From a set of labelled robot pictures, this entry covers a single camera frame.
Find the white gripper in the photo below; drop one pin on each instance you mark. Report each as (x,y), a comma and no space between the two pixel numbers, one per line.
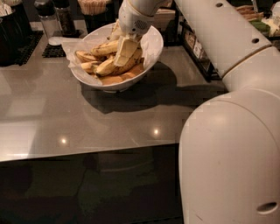
(132,22)

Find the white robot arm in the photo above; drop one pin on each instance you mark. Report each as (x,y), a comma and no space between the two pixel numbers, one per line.
(229,149)

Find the right yellow spotted banana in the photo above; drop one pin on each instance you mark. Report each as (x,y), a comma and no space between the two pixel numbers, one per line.
(133,60)

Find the white paper bowl liner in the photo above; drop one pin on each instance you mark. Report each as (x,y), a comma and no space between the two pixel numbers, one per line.
(70,46)

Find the white ceramic bowl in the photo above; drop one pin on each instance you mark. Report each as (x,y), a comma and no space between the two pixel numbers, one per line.
(151,43)

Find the small lower-left banana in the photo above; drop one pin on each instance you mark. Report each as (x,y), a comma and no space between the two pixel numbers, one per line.
(90,67)

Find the black cup of stir sticks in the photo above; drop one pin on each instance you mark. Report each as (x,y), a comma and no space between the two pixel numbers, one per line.
(97,13)

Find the brown napkin dispenser box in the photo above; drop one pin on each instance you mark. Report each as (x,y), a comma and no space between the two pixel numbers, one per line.
(163,17)

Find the dark pepper grinder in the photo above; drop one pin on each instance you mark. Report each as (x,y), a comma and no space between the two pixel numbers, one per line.
(64,14)

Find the small black rubber mat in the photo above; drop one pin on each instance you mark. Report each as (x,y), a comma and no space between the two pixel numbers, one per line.
(53,51)

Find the glass salt shaker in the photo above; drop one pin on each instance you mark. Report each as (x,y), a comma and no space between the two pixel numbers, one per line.
(47,15)

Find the black round container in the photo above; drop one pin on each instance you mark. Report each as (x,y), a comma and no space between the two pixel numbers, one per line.
(15,30)

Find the green tea packets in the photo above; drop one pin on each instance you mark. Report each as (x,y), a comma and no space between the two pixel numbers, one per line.
(260,26)

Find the black wire condiment rack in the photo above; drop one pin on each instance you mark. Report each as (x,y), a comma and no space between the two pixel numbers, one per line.
(196,52)

